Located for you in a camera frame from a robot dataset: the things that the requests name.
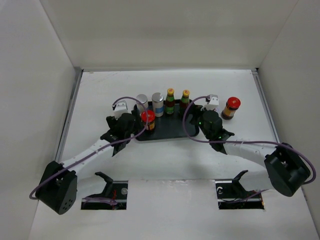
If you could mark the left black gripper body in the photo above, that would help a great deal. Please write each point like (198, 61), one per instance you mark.
(112, 122)

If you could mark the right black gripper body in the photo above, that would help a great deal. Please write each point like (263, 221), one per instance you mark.
(198, 119)

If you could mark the red-lid chili sauce jar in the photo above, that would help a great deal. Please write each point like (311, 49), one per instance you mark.
(148, 119)

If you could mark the red-lid dark sauce jar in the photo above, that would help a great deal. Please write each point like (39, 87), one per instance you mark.
(232, 105)

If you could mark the silver-lid spice jar front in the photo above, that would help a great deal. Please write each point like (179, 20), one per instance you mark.
(142, 103)

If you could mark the silver-lid spice jar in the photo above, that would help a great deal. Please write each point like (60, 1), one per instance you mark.
(158, 104)
(142, 103)

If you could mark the green sauce bottle yellow cap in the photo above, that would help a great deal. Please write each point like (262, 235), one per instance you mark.
(169, 104)

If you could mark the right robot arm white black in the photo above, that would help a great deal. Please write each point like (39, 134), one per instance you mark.
(284, 170)

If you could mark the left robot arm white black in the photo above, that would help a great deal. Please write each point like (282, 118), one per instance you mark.
(58, 185)

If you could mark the black rectangular plastic tray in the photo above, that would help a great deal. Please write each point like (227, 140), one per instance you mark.
(167, 126)

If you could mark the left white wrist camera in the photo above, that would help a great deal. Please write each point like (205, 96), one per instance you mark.
(119, 108)

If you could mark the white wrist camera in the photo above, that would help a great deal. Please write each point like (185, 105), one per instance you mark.
(119, 108)
(212, 102)

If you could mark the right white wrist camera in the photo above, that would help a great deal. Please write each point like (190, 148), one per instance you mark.
(212, 102)

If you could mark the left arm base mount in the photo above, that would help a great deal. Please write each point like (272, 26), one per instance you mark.
(113, 196)

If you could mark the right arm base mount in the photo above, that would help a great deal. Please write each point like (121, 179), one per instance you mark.
(231, 195)

